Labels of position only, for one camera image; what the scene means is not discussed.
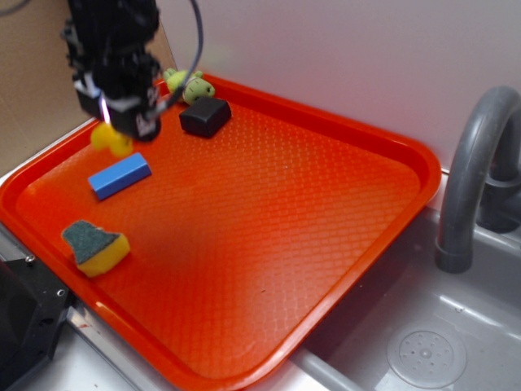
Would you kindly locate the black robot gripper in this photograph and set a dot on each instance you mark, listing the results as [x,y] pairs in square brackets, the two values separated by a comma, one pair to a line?
[113,73]

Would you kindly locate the yellow rubber duck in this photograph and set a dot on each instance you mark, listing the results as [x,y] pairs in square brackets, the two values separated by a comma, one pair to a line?
[105,137]

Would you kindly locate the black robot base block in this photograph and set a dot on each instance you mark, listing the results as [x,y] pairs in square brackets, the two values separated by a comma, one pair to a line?
[34,306]

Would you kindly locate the light wooden board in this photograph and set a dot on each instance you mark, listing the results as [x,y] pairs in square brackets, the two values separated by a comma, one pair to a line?
[162,49]

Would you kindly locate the green plush frog toy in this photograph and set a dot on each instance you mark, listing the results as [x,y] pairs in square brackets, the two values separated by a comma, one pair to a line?
[193,86]

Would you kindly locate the black rectangular block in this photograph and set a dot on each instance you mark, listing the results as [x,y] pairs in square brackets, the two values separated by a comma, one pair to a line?
[205,117]

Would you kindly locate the blue rectangular block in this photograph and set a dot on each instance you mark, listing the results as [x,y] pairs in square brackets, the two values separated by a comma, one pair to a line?
[119,176]

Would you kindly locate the yellow green scrub sponge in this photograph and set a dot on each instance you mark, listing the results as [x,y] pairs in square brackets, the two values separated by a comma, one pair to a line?
[95,250]

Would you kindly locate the orange plastic tray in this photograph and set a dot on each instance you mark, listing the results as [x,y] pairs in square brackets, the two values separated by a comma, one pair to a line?
[240,244]

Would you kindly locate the grey curved faucet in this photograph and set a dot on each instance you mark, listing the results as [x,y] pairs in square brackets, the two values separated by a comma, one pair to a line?
[483,187]

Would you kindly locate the grey plastic sink basin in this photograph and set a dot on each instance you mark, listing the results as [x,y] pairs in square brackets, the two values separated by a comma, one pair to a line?
[404,287]

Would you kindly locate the round grey sink drain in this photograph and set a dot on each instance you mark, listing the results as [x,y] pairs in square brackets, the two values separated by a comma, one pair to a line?
[427,357]

